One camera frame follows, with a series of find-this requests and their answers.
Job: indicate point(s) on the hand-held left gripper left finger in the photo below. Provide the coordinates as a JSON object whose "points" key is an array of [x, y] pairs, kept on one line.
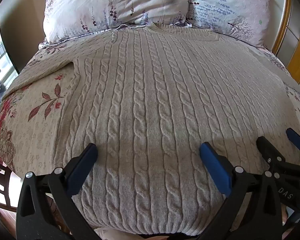
{"points": [[83, 168]]}

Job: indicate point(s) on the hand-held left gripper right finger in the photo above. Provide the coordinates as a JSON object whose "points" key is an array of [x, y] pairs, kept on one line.
{"points": [[215, 170]]}

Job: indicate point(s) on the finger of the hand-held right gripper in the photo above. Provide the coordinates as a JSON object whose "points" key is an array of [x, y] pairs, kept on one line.
{"points": [[296, 140], [263, 145]]}

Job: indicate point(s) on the floral bedspread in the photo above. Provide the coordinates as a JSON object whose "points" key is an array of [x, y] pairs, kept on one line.
{"points": [[27, 135]]}

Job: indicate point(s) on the wooden chair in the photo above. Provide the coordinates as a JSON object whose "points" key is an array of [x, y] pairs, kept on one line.
{"points": [[2, 180]]}

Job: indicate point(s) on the yellow wooden wardrobe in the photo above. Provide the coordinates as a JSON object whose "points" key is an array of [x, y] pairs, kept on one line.
{"points": [[283, 30]]}

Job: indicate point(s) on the tree-print pillow with green clover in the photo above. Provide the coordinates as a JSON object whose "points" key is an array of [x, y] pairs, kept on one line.
{"points": [[230, 5]]}

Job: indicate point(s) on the pink lavender-print pillow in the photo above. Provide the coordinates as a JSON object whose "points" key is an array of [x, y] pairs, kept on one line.
{"points": [[110, 2]]}

